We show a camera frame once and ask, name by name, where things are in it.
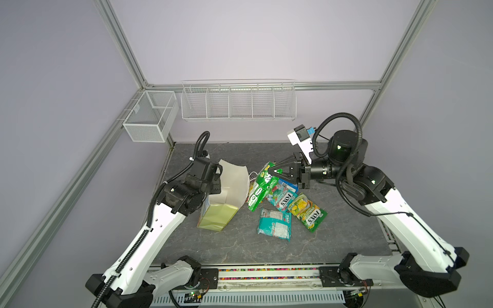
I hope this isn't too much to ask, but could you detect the green snack bag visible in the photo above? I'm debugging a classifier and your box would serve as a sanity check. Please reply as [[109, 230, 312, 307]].
[[248, 162, 279, 212]]

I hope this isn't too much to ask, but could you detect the paper bag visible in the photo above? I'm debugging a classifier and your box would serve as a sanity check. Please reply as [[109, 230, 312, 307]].
[[197, 160, 250, 232]]

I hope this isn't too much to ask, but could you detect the orange Fox's candy bag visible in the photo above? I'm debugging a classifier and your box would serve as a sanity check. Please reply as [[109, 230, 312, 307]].
[[246, 181, 255, 203]]

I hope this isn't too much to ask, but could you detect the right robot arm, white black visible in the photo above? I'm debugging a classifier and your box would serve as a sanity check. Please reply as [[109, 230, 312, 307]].
[[269, 112, 469, 298]]

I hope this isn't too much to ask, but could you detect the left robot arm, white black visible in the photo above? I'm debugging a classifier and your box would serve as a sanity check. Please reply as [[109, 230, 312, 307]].
[[86, 131, 223, 307]]

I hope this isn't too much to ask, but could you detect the teal Fox's mint bag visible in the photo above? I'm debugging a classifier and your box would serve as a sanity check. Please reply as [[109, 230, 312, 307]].
[[267, 180, 298, 213]]

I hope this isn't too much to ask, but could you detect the yellow green Fox's bag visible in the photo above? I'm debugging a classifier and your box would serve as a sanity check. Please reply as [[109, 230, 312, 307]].
[[288, 193, 327, 233]]

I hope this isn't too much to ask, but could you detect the teal white candy bag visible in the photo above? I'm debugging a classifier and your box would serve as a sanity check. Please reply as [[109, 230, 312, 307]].
[[258, 209, 291, 241]]

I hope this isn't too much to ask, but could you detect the white mesh basket, small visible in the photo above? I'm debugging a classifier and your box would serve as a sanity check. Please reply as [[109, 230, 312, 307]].
[[123, 91, 179, 143]]

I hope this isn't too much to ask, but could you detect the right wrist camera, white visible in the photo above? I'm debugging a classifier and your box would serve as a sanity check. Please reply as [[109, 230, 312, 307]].
[[287, 124, 313, 165]]

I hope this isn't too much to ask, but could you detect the white wire basket, long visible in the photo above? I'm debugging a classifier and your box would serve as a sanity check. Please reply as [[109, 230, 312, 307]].
[[181, 79, 297, 121]]

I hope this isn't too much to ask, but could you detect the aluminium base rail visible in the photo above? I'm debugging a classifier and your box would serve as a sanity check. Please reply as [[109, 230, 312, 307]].
[[146, 262, 401, 295]]

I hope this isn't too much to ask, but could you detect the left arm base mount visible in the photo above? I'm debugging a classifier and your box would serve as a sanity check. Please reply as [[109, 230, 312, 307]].
[[177, 268, 219, 290]]

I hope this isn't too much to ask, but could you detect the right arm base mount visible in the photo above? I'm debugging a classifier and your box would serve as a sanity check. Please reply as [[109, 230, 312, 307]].
[[318, 266, 374, 287]]

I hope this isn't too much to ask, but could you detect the white vented cable duct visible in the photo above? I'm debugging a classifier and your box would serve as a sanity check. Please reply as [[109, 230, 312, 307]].
[[173, 290, 345, 307]]

